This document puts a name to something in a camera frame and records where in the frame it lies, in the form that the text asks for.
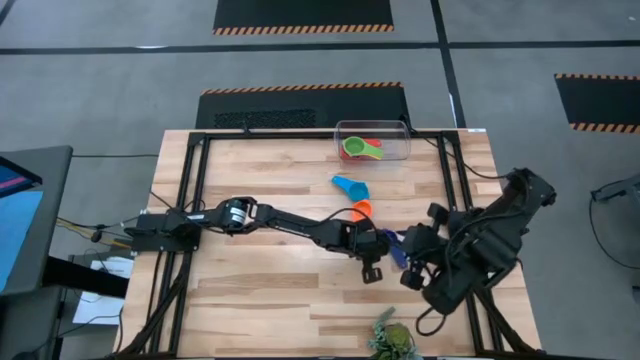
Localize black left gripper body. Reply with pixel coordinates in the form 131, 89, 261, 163
339, 222, 392, 261

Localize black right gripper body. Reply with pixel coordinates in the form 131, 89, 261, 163
402, 223, 449, 269

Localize dark blue measuring cup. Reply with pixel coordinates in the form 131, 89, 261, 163
380, 228, 410, 270

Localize orange measuring cup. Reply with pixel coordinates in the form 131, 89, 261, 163
351, 198, 375, 224

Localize teal measuring cup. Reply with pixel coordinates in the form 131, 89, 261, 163
330, 174, 372, 203

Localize green measuring cup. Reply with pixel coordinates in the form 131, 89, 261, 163
342, 135, 385, 161

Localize red measuring cup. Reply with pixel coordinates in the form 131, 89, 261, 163
340, 137, 384, 162

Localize clear plastic basket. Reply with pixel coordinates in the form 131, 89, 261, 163
333, 119, 412, 162

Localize small green artificial plant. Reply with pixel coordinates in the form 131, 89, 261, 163
367, 306, 422, 360

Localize black perforated hazard-striped mat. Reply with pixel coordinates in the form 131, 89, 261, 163
194, 82, 412, 130

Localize black hazard-striped floor mat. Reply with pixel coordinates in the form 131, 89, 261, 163
553, 73, 640, 135
213, 0, 395, 36

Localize white paper sheets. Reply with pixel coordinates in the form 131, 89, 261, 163
72, 255, 135, 326

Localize black monitor stand base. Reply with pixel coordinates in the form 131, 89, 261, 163
42, 254, 130, 300

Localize grey monitor with blue screen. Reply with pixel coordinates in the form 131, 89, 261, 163
0, 144, 75, 297

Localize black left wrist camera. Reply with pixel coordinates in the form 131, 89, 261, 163
360, 266, 385, 286

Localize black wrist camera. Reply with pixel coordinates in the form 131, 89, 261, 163
399, 268, 427, 292
360, 266, 385, 286

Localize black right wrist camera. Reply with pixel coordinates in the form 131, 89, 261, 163
399, 268, 427, 292

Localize black aluminium table frame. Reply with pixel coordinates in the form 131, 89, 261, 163
114, 128, 546, 359

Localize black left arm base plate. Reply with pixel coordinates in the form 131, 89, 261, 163
123, 209, 204, 253

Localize black equipment with cable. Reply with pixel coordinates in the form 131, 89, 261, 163
589, 172, 640, 229

